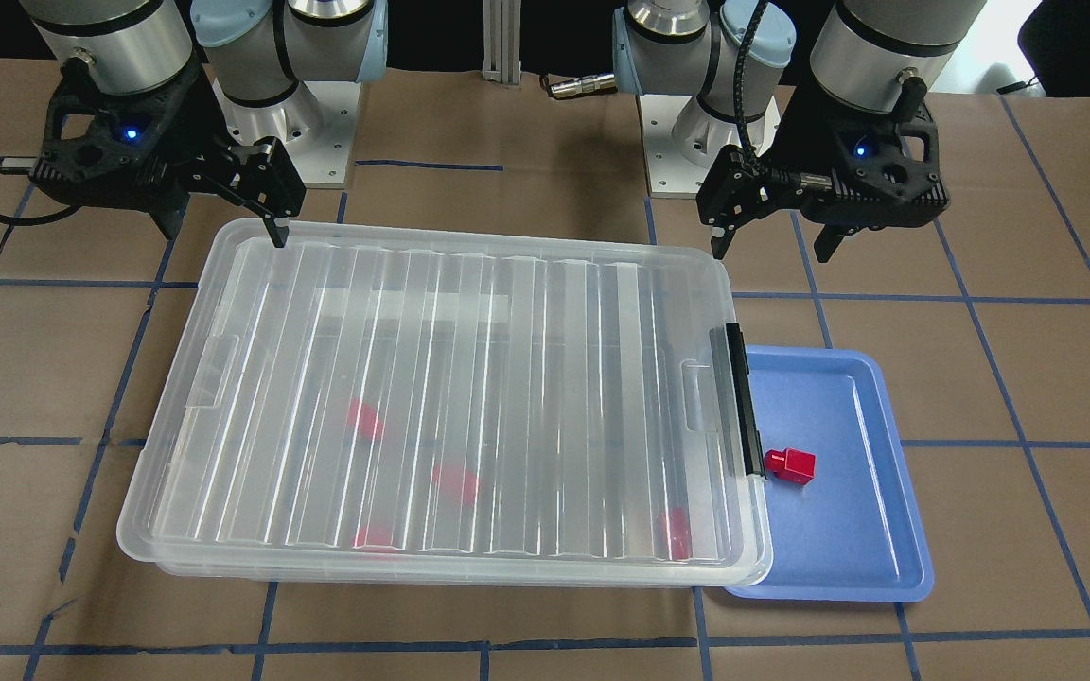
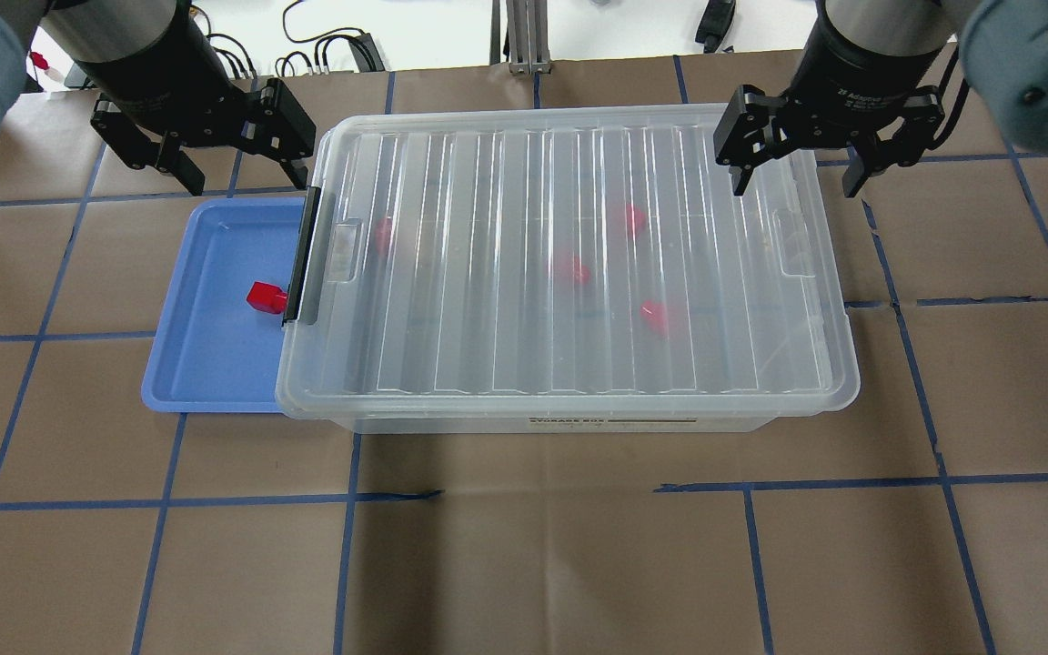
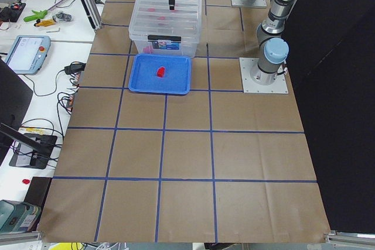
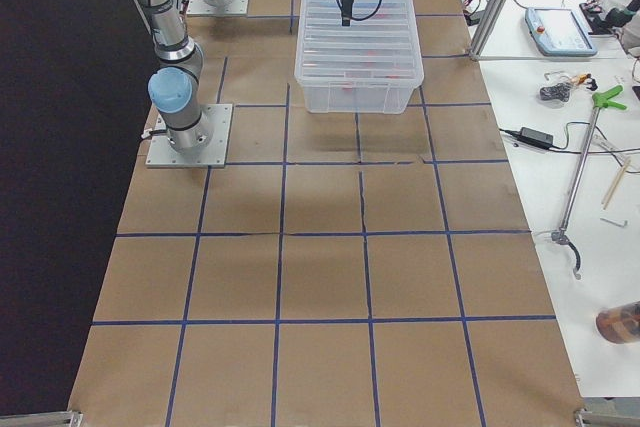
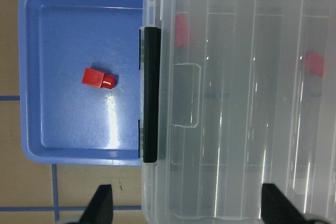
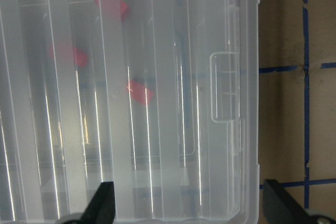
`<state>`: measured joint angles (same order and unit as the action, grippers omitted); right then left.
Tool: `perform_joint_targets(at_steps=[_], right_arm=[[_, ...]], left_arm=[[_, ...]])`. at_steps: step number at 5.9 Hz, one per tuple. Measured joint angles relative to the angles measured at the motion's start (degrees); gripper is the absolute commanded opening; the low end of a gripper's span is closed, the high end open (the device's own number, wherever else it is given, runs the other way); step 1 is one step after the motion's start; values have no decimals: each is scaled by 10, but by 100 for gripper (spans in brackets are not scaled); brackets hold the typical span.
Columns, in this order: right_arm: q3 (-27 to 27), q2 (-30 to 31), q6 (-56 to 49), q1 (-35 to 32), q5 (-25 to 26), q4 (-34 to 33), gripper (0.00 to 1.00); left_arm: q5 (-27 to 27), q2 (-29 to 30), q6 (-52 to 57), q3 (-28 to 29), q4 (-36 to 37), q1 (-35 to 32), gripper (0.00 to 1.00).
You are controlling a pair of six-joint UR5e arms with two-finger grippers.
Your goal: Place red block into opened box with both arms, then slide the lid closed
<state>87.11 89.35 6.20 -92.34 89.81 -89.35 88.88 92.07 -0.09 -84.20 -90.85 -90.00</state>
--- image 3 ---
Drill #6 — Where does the clear ribbed box lid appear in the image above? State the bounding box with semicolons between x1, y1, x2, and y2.
128;0;203;43

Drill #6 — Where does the clear plastic storage box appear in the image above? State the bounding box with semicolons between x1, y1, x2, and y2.
128;0;203;57

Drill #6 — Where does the red block in box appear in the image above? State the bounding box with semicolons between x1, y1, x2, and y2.
142;46;153;54

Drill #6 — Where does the blue plastic tray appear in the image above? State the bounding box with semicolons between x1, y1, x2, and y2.
128;54;192;95

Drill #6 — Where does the black power adapter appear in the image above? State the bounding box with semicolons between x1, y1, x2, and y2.
64;62;86;74

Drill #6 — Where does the yellow small tool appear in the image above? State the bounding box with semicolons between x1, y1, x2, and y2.
34;19;57;27

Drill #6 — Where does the green plastic tool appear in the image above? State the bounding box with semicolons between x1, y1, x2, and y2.
23;10;48;22

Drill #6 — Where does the teach pendant tablet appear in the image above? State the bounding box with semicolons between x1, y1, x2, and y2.
5;35;51;75

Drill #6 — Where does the brown paper table cover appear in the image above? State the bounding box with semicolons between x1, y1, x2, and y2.
38;0;329;243

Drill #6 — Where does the black monitor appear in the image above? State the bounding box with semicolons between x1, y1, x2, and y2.
0;58;33;160

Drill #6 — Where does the black monitor stand base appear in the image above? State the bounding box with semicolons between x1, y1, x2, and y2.
9;133;57;169

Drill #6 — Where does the black box latch handle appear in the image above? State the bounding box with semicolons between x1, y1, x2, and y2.
147;35;182;43

